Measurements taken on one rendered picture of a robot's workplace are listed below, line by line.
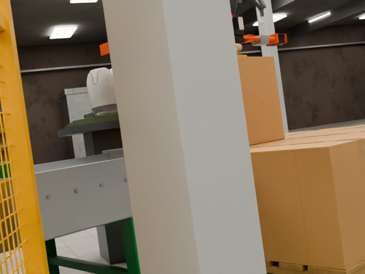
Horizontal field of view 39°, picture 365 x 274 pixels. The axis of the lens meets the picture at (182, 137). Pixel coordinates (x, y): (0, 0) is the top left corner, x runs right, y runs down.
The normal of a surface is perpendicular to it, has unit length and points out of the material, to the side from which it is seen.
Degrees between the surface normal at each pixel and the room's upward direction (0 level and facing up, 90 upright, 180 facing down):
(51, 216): 90
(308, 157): 90
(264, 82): 90
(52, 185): 90
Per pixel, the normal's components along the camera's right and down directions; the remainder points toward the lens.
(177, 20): 0.67, -0.08
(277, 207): -0.73, 0.11
